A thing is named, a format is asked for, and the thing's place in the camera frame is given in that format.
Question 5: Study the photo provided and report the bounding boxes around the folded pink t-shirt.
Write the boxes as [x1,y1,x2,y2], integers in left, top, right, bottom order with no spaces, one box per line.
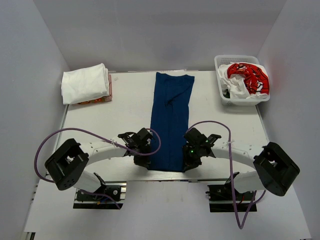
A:
[105,74,113,102]

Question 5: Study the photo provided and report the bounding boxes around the blue Mickey t-shirt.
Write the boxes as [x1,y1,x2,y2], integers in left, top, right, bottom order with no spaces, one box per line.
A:
[148,72,195,172]

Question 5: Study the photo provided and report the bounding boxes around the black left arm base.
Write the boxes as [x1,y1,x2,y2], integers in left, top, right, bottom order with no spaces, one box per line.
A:
[73,182,127,210]

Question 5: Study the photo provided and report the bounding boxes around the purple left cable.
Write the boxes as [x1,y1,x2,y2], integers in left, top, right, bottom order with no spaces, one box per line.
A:
[33,127,162,210]

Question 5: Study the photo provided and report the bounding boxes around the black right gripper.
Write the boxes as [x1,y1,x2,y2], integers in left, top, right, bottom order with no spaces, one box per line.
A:
[182,144,203,172]

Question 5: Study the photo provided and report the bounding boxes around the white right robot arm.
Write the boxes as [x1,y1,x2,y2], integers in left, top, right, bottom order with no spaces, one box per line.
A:
[183,127,300,200]

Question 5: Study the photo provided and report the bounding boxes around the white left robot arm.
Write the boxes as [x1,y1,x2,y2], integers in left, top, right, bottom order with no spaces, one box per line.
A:
[44,128,154,200]

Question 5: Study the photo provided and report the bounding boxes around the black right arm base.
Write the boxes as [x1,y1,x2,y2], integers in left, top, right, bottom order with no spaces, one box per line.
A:
[205,184,254,213]

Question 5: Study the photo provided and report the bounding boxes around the folded red patterned t-shirt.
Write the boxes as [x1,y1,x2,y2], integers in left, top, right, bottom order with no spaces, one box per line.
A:
[77,97,105,105]

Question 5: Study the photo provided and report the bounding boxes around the white t-shirt with red print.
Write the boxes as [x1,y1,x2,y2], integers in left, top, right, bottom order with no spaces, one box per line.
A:
[217,62,270,100]

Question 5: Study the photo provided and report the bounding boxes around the white plastic basket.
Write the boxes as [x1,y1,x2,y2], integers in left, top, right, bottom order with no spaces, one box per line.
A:
[214,55,270,107]

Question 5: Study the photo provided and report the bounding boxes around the folded white t-shirt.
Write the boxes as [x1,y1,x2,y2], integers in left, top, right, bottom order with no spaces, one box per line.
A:
[61,63,110,105]

